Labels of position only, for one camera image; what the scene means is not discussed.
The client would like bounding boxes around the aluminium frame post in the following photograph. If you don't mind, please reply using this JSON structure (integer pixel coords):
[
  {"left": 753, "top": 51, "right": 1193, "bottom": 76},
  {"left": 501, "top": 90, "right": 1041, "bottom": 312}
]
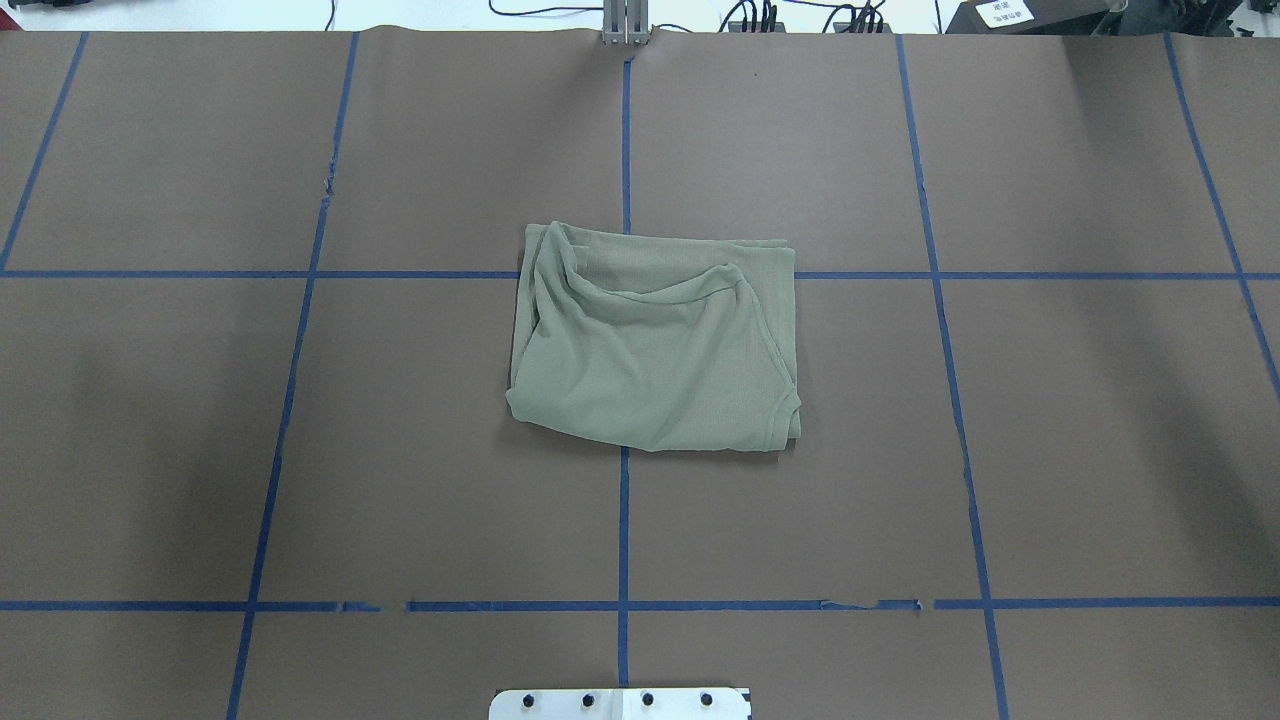
[{"left": 600, "top": 0, "right": 652, "bottom": 47}]

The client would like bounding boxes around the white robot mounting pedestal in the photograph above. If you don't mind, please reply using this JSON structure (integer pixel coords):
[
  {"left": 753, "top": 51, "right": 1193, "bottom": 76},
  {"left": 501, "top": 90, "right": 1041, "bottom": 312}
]
[{"left": 488, "top": 687, "right": 753, "bottom": 719}]

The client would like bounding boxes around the sage green long-sleeve shirt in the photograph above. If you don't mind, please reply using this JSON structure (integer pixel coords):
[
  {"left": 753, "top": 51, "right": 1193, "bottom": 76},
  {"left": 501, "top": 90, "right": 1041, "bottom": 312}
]
[{"left": 506, "top": 222, "right": 803, "bottom": 452}]

